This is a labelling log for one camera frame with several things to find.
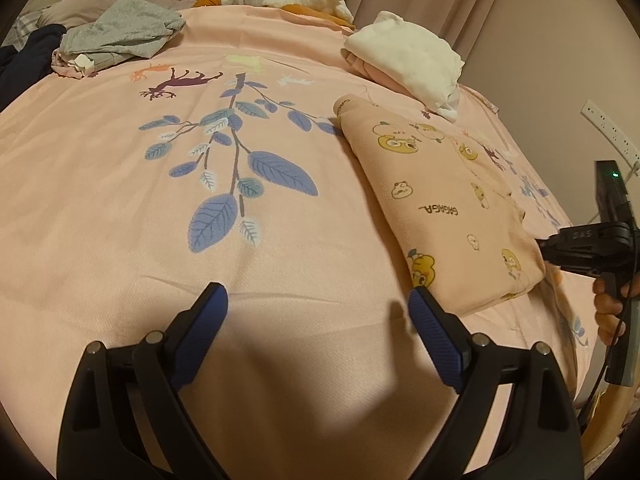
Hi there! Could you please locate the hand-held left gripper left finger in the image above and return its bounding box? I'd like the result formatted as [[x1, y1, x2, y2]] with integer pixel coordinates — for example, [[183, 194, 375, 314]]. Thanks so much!
[[57, 282, 229, 480]]

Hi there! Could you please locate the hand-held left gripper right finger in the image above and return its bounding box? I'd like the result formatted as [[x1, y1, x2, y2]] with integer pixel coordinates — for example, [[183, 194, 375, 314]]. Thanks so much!
[[409, 290, 585, 480]]

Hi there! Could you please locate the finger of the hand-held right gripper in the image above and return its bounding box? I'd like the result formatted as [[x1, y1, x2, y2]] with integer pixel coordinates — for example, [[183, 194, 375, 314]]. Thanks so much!
[[538, 228, 576, 274]]

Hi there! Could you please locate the pink bear print pajama top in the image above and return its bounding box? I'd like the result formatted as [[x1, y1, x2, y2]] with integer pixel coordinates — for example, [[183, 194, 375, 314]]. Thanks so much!
[[333, 94, 547, 317]]

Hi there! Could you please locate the person's right hand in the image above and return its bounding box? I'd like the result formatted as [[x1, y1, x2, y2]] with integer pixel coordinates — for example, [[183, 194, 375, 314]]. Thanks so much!
[[593, 277, 640, 348]]

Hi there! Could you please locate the pink printed bed cover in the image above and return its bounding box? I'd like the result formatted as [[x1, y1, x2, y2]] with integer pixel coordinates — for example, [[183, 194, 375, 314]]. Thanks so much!
[[0, 0, 608, 480]]

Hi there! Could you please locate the white power strip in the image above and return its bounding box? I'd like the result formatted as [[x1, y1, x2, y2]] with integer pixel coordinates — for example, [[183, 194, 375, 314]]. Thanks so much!
[[580, 98, 640, 162]]

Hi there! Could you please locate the cream folded sweatshirt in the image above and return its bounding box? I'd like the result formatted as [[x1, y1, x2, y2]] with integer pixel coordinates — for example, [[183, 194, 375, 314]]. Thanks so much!
[[342, 10, 466, 123]]

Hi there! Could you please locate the peach folded garment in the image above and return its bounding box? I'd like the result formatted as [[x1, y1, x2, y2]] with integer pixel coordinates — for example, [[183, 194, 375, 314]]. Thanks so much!
[[342, 49, 418, 97]]

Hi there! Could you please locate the grey garment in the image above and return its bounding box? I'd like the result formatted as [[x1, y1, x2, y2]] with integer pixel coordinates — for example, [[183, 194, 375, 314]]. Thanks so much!
[[51, 0, 187, 79]]

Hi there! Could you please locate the navy garment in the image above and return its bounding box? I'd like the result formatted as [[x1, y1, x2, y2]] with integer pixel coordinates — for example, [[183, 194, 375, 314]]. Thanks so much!
[[0, 24, 69, 112]]

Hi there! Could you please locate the orange cloth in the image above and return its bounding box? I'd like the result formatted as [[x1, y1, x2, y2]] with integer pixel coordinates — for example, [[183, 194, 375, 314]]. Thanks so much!
[[192, 0, 357, 30]]

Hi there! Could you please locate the grey quilt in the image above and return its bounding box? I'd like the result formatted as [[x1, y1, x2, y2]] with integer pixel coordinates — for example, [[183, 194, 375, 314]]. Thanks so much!
[[36, 0, 121, 30]]

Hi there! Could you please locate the plaid bed sheet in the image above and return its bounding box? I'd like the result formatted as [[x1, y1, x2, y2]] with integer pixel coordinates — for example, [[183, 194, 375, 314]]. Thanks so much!
[[2, 10, 43, 53]]

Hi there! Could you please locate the black cable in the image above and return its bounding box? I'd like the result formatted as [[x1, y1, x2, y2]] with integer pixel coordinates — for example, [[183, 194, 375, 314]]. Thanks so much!
[[575, 297, 628, 428]]

